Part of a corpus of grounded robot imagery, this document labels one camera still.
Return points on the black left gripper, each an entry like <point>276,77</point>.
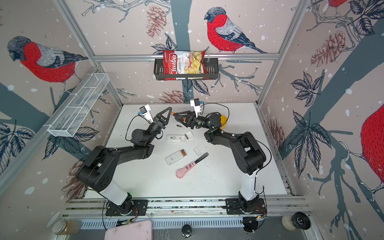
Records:
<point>159,123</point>

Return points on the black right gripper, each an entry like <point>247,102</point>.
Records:
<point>192,122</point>

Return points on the white battery cover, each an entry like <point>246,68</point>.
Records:
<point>189,135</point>

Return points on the white remote control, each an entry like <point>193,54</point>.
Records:
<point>175,138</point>

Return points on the grey remote battery cover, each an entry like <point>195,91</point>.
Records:
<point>198,151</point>

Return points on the grey remote control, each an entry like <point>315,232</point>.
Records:
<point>175,157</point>

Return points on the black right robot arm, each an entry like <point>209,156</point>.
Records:
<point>247,153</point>

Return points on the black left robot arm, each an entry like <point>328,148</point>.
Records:
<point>98,169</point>

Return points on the yellow plastic goblet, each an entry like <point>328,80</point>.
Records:
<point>224,120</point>

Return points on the red cassava chips bag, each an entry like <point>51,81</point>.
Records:
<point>183,62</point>

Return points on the black round knob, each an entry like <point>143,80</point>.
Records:
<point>187,231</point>

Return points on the pink cloth pad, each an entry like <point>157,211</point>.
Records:
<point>142,230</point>

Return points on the glass jar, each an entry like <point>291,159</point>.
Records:
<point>71,227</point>

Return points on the white tape roll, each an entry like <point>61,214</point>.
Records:
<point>298,220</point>

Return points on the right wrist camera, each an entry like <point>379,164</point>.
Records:
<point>198,106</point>

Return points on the pink handled scraper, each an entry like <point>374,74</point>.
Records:
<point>181,172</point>

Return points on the black wall basket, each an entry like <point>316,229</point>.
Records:
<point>211,67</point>

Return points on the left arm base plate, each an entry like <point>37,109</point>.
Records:
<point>138,207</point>

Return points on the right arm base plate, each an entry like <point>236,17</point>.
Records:
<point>256,206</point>

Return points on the aluminium mounting rail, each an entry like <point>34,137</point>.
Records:
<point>277,205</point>

